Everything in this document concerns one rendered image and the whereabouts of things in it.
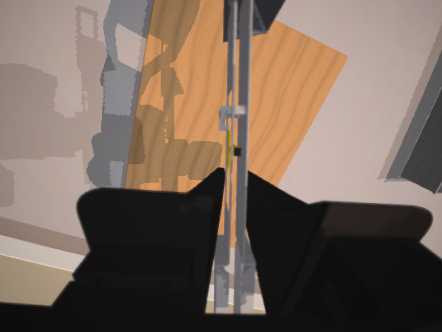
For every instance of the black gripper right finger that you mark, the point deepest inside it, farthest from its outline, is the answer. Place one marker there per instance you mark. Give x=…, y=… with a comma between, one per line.
x=287, y=236

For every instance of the orange-brown wooden board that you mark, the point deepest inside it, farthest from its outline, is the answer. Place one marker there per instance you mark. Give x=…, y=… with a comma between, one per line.
x=176, y=142

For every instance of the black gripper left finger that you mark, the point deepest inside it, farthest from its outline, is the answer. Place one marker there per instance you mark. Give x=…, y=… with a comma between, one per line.
x=159, y=218

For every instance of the grey rectangular roasting tin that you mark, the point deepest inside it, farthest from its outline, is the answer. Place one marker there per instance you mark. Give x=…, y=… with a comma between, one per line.
x=424, y=166

